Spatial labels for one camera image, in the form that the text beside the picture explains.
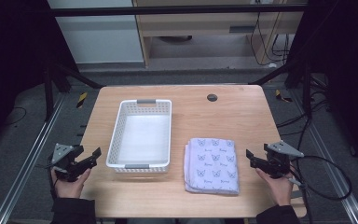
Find black horizontal frame bar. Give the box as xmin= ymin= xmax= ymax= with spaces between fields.
xmin=48 ymin=4 xmax=310 ymax=18

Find black yellow striped floor marker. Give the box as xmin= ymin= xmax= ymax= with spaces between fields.
xmin=76 ymin=91 xmax=89 ymax=109
xmin=274 ymin=89 xmax=294 ymax=104

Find dark curtain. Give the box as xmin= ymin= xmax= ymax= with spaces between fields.
xmin=0 ymin=0 xmax=78 ymax=157
xmin=283 ymin=0 xmax=358 ymax=175

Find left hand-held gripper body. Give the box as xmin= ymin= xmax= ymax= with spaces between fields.
xmin=49 ymin=143 xmax=86 ymax=183

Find white cabinet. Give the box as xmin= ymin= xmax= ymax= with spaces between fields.
xmin=47 ymin=0 xmax=146 ymax=65

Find folded lilac butterfly print cloth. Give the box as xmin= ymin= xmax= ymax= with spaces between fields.
xmin=183 ymin=137 xmax=241 ymax=196

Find light wooden desk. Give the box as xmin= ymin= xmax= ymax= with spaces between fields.
xmin=131 ymin=0 xmax=310 ymax=68

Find aluminium floor rail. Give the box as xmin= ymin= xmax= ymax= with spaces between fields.
xmin=290 ymin=89 xmax=358 ymax=224
xmin=0 ymin=92 xmax=67 ymax=224

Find white perforated plastic basket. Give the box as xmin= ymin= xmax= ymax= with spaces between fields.
xmin=105 ymin=98 xmax=173 ymax=175

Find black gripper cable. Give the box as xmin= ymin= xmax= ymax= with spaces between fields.
xmin=46 ymin=154 xmax=60 ymax=202
xmin=287 ymin=154 xmax=353 ymax=224

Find person's left hand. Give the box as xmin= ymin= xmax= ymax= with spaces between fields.
xmin=50 ymin=167 xmax=92 ymax=200

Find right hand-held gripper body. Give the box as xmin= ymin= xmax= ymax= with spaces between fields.
xmin=262 ymin=140 xmax=305 ymax=179

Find black floor cables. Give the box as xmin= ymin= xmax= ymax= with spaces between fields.
xmin=275 ymin=74 xmax=337 ymax=147

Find black metal stand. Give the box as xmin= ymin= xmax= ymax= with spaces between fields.
xmin=249 ymin=59 xmax=313 ymax=119
xmin=42 ymin=61 xmax=105 ymax=123

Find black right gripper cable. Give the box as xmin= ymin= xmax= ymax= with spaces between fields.
xmin=287 ymin=154 xmax=353 ymax=224

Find black cables under desk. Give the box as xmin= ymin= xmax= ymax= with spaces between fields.
xmin=249 ymin=11 xmax=295 ymax=67

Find thin black floor cable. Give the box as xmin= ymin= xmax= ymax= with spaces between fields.
xmin=3 ymin=106 xmax=28 ymax=127

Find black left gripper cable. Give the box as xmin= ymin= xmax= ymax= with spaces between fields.
xmin=46 ymin=154 xmax=60 ymax=202

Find person's right hand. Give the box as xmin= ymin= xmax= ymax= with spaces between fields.
xmin=255 ymin=167 xmax=295 ymax=207

